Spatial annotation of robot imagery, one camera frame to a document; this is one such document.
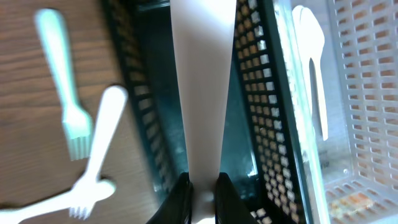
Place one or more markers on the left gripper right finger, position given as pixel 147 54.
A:
pixel 229 208

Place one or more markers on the white fork horizontal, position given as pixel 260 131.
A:
pixel 62 200

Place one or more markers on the white fork diagonal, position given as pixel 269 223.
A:
pixel 111 107

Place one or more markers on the dark green plastic basket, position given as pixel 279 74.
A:
pixel 260 144

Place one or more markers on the clear white plastic basket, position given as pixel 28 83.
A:
pixel 341 61

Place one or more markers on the mint green plastic fork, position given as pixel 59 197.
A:
pixel 76 121

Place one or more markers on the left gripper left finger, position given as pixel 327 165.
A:
pixel 177 207

